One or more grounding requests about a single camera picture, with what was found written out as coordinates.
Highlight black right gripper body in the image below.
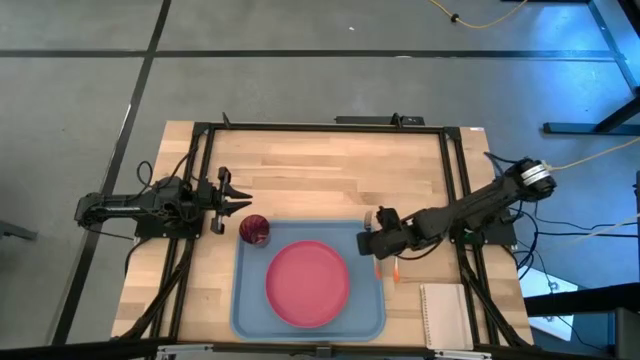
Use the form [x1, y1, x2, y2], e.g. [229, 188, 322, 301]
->
[356, 221, 419, 259]

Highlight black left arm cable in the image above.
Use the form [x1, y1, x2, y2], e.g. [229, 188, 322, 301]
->
[135, 159, 157, 189]

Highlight beige spiral notebook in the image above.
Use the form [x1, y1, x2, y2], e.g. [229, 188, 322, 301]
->
[419, 282, 475, 352]

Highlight beige cable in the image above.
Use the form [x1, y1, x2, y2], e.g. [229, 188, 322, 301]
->
[542, 136, 640, 174]

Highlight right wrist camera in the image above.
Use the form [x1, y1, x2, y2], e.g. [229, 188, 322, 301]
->
[375, 205, 400, 231]

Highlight black table leg structure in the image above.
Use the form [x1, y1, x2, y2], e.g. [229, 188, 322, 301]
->
[501, 0, 640, 137]

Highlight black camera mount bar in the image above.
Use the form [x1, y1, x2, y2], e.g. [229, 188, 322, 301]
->
[334, 113, 427, 127]

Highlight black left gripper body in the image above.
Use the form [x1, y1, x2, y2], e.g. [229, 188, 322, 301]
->
[195, 167, 233, 236]

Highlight black aluminium table frame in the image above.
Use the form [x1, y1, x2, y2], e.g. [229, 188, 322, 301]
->
[112, 111, 535, 360]

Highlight blue plastic tray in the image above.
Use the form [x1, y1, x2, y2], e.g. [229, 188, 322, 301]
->
[229, 218, 388, 344]

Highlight yellow floor cable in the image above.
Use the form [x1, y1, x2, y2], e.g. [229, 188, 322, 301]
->
[428, 0, 529, 30]

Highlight black floor cable bundle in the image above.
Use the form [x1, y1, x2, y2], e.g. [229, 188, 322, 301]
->
[509, 199, 640, 281]

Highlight red plastic plate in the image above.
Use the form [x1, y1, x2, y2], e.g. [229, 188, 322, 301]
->
[264, 239, 351, 330]

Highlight red plastic cup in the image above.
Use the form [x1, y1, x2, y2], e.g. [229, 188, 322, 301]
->
[238, 213, 272, 248]

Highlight grey box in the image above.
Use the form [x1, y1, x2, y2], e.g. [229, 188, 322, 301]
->
[613, 306, 640, 360]

